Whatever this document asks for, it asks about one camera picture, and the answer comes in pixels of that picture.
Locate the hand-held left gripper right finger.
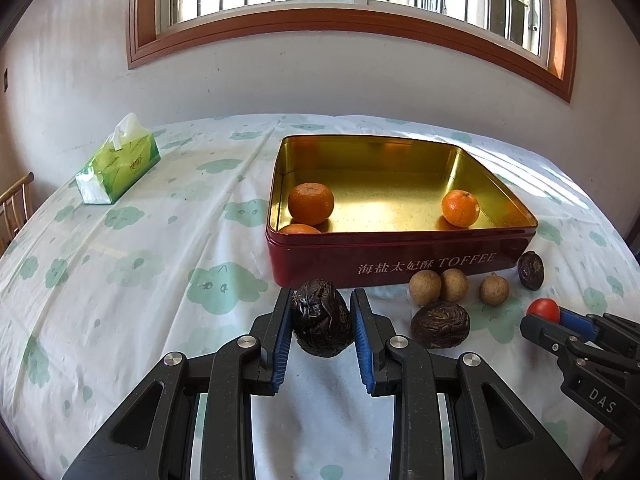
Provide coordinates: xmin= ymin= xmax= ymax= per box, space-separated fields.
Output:
xmin=349 ymin=288 xmax=583 ymax=480

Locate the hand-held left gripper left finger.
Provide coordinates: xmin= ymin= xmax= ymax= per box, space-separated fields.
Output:
xmin=62 ymin=287 xmax=296 ymax=480

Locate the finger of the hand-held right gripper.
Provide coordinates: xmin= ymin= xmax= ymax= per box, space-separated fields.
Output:
xmin=520 ymin=314 xmax=596 ymax=361
xmin=559 ymin=308 xmax=608 ymax=342

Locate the red cherry tomato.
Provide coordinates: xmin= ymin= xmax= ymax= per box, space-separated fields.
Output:
xmin=529 ymin=298 xmax=561 ymax=325

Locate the dark wrinkled passion fruit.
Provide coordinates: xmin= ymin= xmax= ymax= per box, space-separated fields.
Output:
xmin=517 ymin=251 xmax=545 ymax=291
xmin=291 ymin=278 xmax=352 ymax=358
xmin=411 ymin=301 xmax=471 ymax=349

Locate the tan longan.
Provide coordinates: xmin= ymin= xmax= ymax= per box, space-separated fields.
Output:
xmin=440 ymin=268 xmax=470 ymax=303
xmin=479 ymin=273 xmax=510 ymax=307
xmin=409 ymin=270 xmax=443 ymax=307

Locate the red and gold tin box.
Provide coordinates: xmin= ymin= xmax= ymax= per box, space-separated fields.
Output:
xmin=265 ymin=134 xmax=539 ymax=288

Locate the green tissue pack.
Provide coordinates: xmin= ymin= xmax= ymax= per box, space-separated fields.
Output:
xmin=75 ymin=112 xmax=162 ymax=206

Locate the light wooden chair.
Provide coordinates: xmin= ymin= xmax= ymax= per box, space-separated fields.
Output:
xmin=0 ymin=172 xmax=36 ymax=256

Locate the brown framed barred window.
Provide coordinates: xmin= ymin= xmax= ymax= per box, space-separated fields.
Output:
xmin=126 ymin=0 xmax=576 ymax=103

